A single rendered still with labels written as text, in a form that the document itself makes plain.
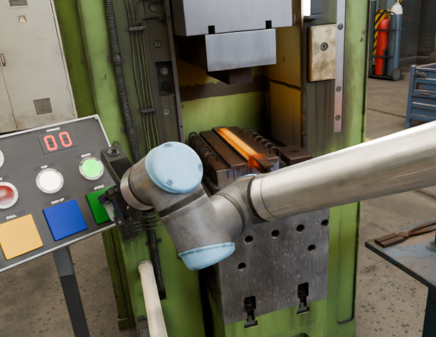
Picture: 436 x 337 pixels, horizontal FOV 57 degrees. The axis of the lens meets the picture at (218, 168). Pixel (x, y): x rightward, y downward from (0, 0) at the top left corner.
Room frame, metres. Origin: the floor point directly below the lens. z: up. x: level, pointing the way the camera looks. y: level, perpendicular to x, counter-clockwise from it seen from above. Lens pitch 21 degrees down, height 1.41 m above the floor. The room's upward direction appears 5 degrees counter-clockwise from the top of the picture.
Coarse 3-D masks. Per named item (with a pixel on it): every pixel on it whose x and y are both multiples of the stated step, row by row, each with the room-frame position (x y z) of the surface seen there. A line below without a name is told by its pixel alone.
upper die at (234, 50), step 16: (240, 32) 1.13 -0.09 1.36; (256, 32) 1.14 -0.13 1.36; (272, 32) 1.15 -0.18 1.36; (192, 48) 1.28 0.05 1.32; (208, 48) 1.11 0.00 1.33; (224, 48) 1.12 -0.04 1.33; (240, 48) 1.13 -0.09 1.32; (256, 48) 1.14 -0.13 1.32; (272, 48) 1.15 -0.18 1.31; (192, 64) 1.31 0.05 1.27; (208, 64) 1.11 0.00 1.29; (224, 64) 1.12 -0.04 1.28; (240, 64) 1.13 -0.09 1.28; (256, 64) 1.14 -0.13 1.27
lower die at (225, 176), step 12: (204, 132) 1.51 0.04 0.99; (216, 132) 1.48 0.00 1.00; (240, 132) 1.46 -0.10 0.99; (216, 144) 1.34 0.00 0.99; (228, 144) 1.32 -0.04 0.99; (252, 144) 1.30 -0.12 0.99; (228, 156) 1.20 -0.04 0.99; (240, 156) 1.20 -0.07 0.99; (264, 156) 1.17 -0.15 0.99; (276, 156) 1.16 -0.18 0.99; (216, 168) 1.13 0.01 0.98; (228, 168) 1.12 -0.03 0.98; (240, 168) 1.13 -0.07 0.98; (252, 168) 1.14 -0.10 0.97; (276, 168) 1.15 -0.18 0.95; (216, 180) 1.12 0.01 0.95; (228, 180) 1.12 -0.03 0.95
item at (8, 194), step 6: (0, 186) 0.80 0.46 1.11; (6, 186) 0.81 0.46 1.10; (0, 192) 0.79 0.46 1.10; (6, 192) 0.80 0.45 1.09; (12, 192) 0.80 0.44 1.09; (0, 198) 0.79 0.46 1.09; (6, 198) 0.79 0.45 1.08; (12, 198) 0.80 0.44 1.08; (0, 204) 0.78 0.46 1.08; (6, 204) 0.78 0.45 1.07
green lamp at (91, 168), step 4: (88, 160) 0.92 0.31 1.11; (92, 160) 0.93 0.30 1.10; (84, 164) 0.91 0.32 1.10; (88, 164) 0.92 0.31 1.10; (92, 164) 0.92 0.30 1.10; (96, 164) 0.93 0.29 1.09; (84, 168) 0.91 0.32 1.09; (88, 168) 0.91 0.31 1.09; (92, 168) 0.92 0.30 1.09; (96, 168) 0.92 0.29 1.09; (100, 168) 0.93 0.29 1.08; (84, 172) 0.90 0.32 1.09; (88, 172) 0.91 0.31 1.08; (92, 172) 0.91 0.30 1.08; (96, 172) 0.92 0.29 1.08; (88, 176) 0.90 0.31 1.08; (92, 176) 0.91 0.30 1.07
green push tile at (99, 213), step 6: (96, 192) 0.88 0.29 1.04; (102, 192) 0.89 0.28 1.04; (90, 198) 0.87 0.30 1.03; (96, 198) 0.87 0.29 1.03; (90, 204) 0.86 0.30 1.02; (96, 204) 0.87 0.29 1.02; (96, 210) 0.86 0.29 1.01; (102, 210) 0.86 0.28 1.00; (96, 216) 0.85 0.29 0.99; (102, 216) 0.86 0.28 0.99; (108, 216) 0.86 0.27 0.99; (114, 216) 0.87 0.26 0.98; (96, 222) 0.84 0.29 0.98; (102, 222) 0.85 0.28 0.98
